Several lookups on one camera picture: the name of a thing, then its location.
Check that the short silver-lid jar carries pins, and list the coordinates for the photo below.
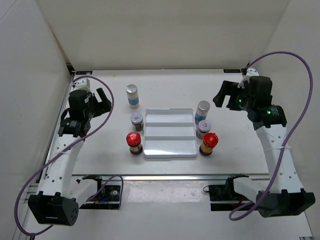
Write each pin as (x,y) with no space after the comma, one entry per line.
(203,128)
(137,122)

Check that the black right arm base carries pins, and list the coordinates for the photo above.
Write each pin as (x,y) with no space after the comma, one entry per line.
(223,196)

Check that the red-lid sauce jar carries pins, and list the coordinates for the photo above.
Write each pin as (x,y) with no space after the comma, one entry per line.
(133,140)
(209,142)

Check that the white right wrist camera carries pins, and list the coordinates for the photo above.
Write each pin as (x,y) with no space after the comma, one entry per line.
(247,73)

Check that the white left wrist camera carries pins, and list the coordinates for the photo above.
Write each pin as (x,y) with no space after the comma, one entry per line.
(82,84)

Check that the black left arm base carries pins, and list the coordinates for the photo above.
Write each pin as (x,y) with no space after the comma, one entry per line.
(109,193)

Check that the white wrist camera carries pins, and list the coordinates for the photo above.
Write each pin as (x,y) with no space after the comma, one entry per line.
(247,73)
(82,84)

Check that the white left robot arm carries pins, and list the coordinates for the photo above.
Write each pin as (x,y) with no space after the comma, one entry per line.
(59,198)

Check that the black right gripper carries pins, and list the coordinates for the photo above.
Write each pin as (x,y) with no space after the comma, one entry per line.
(227,89)

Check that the white tiered organizer tray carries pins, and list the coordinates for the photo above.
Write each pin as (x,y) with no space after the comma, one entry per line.
(169,133)

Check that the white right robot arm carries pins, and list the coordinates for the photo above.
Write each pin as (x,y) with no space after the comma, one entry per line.
(285,194)

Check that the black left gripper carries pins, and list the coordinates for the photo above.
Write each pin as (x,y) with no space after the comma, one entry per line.
(102,107)

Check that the tall blue-label shaker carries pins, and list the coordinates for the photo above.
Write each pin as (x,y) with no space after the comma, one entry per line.
(132,96)
(202,110)

